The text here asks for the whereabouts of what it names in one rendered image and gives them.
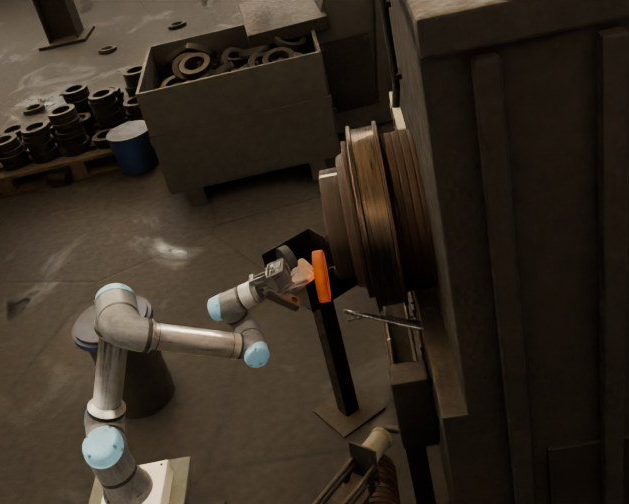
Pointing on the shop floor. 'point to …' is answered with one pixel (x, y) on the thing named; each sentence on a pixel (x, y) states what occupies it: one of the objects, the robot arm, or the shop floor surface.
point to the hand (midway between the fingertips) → (319, 271)
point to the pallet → (65, 136)
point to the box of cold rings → (235, 109)
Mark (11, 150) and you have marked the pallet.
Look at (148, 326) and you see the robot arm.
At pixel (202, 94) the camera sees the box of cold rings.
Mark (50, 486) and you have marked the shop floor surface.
